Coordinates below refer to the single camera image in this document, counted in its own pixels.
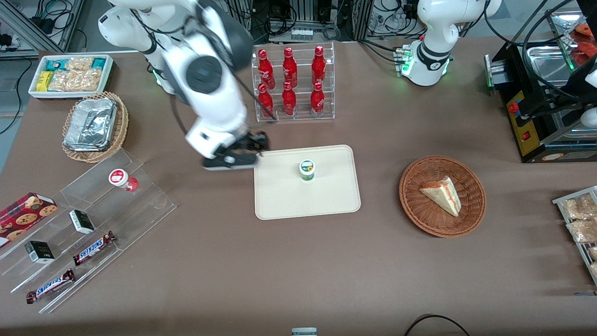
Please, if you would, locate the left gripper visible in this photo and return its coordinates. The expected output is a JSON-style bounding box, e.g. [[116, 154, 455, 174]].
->
[[519, 56, 597, 127]]

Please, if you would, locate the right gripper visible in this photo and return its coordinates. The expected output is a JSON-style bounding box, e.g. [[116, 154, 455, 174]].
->
[[185, 116, 270, 160]]

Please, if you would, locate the beige plastic tray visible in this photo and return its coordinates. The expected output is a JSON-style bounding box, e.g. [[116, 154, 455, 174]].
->
[[253, 145, 361, 220]]

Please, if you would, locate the tray of packaged snacks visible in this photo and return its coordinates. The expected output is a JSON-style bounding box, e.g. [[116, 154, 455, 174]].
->
[[552, 186, 597, 286]]

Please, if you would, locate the aluminium foil tray stack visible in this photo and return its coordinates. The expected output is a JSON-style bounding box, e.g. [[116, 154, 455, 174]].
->
[[63, 98, 118, 152]]

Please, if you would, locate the black sealing machine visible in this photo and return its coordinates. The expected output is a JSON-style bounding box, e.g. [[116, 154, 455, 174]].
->
[[484, 42, 597, 163]]

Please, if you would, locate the red cola bottle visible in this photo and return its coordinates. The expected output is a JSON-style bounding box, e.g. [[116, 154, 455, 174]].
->
[[258, 49, 276, 90], [282, 81, 297, 116], [312, 45, 326, 87], [258, 83, 274, 119], [282, 47, 298, 89], [310, 81, 325, 117]]

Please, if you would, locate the clear acrylic bottle rack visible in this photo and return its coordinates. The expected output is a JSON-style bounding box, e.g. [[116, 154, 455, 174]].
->
[[251, 41, 335, 123]]

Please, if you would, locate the clear cracker bag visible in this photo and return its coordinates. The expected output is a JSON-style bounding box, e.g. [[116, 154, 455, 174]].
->
[[561, 194, 597, 220], [567, 218, 597, 243]]

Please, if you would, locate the light wicker basket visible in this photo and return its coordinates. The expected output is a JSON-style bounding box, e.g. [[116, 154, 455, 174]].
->
[[62, 91, 129, 163]]

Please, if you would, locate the clear acrylic stepped display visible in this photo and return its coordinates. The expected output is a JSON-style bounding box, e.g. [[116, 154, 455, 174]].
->
[[0, 148, 177, 314]]

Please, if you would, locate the wrapped sandwich wedge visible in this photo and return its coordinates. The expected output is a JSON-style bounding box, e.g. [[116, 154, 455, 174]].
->
[[419, 176, 462, 217]]

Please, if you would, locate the white snack bin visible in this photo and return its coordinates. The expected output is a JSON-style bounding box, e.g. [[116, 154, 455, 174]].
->
[[28, 54, 115, 100]]

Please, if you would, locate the brown wicker basket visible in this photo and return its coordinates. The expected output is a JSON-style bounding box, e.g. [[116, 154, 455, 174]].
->
[[399, 155, 487, 238]]

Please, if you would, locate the large rice cracker bag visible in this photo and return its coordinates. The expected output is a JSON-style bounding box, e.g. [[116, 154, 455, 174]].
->
[[48, 69, 103, 91]]

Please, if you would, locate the small black box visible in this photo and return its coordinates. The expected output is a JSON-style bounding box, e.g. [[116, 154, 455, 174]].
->
[[69, 210, 96, 235], [24, 240, 55, 264]]

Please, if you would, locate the Snickers bar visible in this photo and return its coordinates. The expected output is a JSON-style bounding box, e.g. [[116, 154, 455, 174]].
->
[[26, 269, 76, 304], [73, 231, 117, 266]]

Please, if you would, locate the small rice cracker bag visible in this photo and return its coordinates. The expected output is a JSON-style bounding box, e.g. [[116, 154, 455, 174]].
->
[[65, 57, 94, 71]]

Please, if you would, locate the red cookie box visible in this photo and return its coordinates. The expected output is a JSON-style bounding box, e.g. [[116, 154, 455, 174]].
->
[[0, 192, 58, 248]]

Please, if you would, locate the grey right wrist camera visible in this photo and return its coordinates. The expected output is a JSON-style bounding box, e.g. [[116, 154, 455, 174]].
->
[[202, 152, 260, 171]]

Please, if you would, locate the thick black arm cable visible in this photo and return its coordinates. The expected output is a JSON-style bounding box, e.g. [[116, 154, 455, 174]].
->
[[521, 0, 579, 101]]

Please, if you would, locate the black floor cable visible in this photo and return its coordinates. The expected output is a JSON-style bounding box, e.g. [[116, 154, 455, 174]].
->
[[403, 315, 472, 336]]

